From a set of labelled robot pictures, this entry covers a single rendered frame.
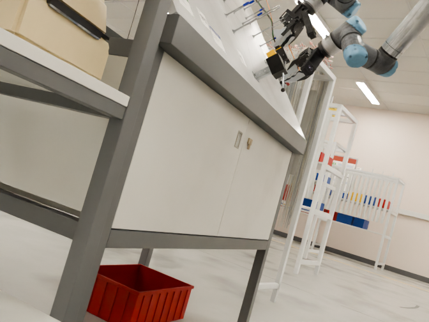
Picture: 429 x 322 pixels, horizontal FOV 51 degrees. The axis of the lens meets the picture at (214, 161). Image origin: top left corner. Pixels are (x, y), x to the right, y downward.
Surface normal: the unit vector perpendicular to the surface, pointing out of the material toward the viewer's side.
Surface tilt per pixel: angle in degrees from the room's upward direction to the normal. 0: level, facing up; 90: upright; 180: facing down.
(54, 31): 90
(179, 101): 90
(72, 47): 90
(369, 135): 90
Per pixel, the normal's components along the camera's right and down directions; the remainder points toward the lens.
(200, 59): 0.87, 0.21
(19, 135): -0.40, -0.18
